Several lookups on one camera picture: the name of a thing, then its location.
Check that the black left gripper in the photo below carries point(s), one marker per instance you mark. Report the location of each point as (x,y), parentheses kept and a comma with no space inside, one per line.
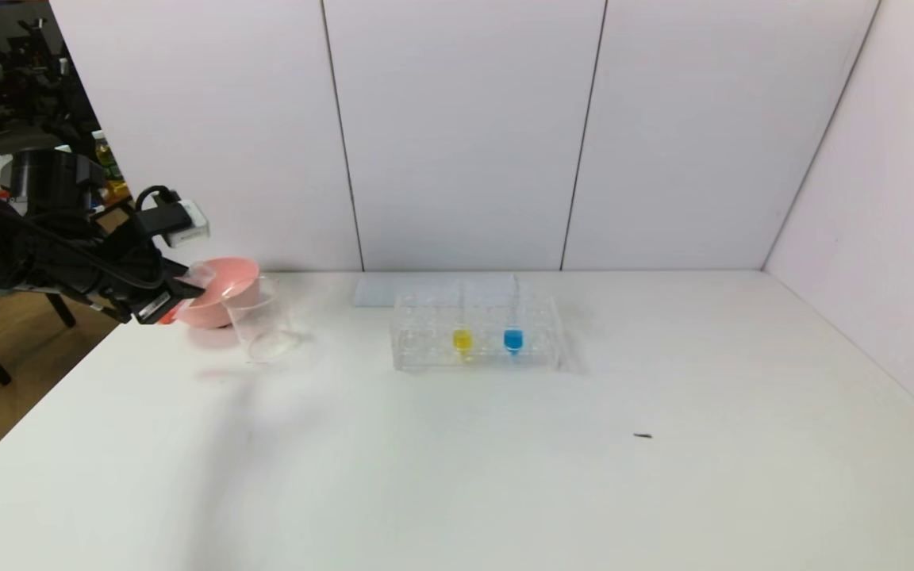
(154,306)

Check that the test tube with red pigment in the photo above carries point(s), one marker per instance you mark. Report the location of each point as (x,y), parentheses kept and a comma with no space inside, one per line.
(201,275)

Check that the orange and black left arm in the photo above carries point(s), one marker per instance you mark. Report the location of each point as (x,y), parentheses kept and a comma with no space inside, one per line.
(44,230)

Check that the clear glass beaker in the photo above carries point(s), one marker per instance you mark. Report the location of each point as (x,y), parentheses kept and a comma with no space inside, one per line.
(266,333)

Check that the test tube with yellow pigment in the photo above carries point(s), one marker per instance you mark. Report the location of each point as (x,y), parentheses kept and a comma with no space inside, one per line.
(462,342)

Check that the test tube with blue pigment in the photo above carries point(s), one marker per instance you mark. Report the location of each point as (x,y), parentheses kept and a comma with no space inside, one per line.
(512,341)

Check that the clear acrylic test tube rack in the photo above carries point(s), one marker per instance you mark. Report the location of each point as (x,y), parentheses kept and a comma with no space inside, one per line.
(536,333)

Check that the pink bowl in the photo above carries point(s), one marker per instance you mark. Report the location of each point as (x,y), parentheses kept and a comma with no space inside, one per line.
(227,297)

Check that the bottle with yellow liquid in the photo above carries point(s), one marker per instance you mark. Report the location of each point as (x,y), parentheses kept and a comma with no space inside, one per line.
(106,159)

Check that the white paper sheet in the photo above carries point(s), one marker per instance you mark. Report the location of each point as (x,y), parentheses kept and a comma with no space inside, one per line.
(378,289)

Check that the black background equipment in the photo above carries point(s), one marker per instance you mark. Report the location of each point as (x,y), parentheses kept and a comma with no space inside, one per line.
(36,71)

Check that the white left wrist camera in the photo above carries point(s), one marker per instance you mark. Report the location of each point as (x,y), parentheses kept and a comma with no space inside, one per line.
(186,226)

